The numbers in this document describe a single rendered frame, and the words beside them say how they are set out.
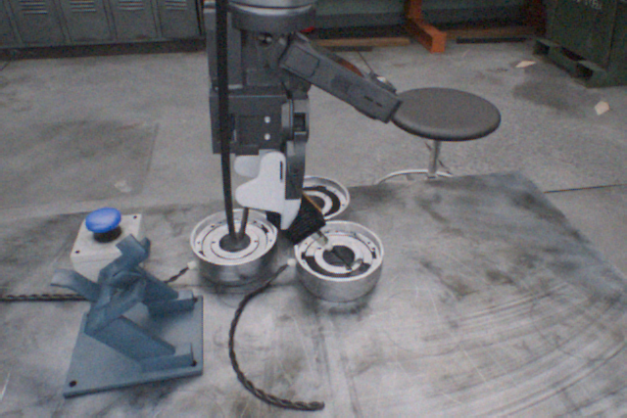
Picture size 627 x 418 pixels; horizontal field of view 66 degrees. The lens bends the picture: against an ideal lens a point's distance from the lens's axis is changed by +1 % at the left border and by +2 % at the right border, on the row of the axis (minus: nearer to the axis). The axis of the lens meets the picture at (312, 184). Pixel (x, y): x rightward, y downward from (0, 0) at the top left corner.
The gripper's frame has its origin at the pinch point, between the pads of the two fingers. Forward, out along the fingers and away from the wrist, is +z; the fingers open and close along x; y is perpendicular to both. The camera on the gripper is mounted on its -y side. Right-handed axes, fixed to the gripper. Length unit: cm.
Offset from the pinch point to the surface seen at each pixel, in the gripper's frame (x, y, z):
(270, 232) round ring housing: -8.2, 1.2, 9.9
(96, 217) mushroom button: -8.7, 21.4, 6.5
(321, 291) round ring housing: 1.8, -3.7, 10.6
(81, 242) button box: -8.1, 23.5, 9.6
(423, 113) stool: -81, -49, 29
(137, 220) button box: -11.3, 17.6, 9.3
